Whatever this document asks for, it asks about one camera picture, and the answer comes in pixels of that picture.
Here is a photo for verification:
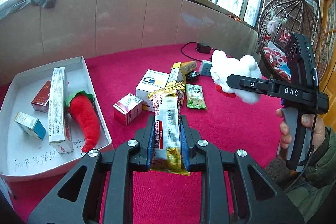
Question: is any white plush bunny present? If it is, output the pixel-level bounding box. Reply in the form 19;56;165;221
210;50;262;105

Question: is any teal tissue pack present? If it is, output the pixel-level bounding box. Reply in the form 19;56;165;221
198;60;212;77

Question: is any yellow snack bar wrapper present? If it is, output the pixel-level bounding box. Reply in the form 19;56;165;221
148;81;189;175

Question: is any red white medicine box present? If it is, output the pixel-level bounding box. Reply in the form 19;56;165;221
112;93;143;126

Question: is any person's right forearm sleeve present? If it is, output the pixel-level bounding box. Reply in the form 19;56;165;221
264;126;336;224

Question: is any person's right hand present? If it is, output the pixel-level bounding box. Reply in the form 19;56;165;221
275;107;327;152

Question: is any long white toothpaste box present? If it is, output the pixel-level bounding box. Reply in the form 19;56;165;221
48;67;73;154

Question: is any green tea sachet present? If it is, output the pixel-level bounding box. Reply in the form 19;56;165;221
186;84;207;109

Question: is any hanging wicker egg chair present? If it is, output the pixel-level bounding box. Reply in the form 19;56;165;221
258;0;329;81

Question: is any small black object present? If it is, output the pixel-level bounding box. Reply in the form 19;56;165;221
186;71;200;84

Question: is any yellow orange small box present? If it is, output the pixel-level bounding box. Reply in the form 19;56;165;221
181;60;197;75

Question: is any yellow white narrow box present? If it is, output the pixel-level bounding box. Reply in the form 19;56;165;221
166;62;186;106

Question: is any white cardboard tray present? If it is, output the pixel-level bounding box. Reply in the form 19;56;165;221
0;56;114;183

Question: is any red plush chili pepper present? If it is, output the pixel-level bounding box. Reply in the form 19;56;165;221
67;90;100;152

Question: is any small white blue box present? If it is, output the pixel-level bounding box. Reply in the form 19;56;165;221
15;111;46;140

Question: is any red cigarette pack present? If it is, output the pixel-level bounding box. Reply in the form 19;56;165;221
31;81;51;113

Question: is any white blue yellow medicine box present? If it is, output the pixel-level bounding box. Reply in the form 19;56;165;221
135;69;169;112

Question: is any grey cloth on sill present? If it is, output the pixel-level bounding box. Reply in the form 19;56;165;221
1;0;56;19

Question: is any black charger with cable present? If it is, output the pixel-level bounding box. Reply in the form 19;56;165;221
180;42;214;62

